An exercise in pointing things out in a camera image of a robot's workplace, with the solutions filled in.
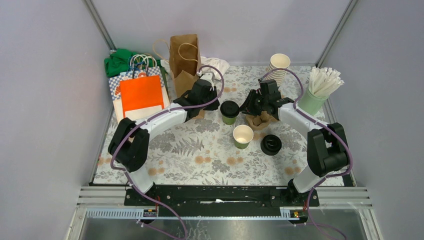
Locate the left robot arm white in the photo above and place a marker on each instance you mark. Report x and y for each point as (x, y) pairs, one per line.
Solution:
(130, 142)

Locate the brown pulp cup carrier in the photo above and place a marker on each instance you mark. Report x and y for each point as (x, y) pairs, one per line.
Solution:
(259, 122)

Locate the white slotted cable duct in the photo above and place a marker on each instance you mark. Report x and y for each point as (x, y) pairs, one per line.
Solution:
(152, 214)

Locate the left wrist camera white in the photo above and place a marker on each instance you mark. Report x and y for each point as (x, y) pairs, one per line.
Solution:
(208, 76)

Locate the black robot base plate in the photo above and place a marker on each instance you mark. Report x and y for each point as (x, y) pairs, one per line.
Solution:
(207, 198)

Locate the green paper cup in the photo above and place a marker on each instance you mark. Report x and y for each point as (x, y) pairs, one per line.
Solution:
(229, 119)
(242, 135)

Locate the black cup lids stack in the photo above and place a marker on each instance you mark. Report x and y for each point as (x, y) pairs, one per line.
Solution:
(271, 145)

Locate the blue checkered paper bag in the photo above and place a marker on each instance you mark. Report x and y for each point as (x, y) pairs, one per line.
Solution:
(114, 86)

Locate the floral table mat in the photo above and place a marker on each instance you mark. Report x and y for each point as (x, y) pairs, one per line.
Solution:
(202, 151)

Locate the green straw holder cup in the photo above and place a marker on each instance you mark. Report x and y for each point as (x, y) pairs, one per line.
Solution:
(310, 103)

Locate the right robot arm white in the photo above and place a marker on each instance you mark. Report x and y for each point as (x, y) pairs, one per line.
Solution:
(327, 150)

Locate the orange paper bag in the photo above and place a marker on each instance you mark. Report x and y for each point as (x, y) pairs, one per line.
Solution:
(141, 97)

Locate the white cloth bag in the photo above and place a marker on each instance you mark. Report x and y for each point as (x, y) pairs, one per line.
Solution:
(220, 64)

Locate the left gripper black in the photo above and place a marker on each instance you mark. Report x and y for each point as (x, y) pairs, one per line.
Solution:
(213, 106)

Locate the brown paper bag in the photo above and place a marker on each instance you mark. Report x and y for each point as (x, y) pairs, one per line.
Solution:
(184, 60)

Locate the green cloth bag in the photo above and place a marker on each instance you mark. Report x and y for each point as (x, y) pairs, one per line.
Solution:
(122, 60)

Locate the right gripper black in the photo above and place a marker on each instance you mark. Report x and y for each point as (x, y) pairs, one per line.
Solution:
(247, 107)

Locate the stack of paper cups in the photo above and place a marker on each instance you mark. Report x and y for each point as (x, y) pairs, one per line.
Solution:
(278, 62)

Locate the black cup lid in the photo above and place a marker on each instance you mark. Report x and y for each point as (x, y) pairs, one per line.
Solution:
(229, 107)

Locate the white wrapped straws bundle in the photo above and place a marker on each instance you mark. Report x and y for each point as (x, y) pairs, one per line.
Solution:
(324, 81)

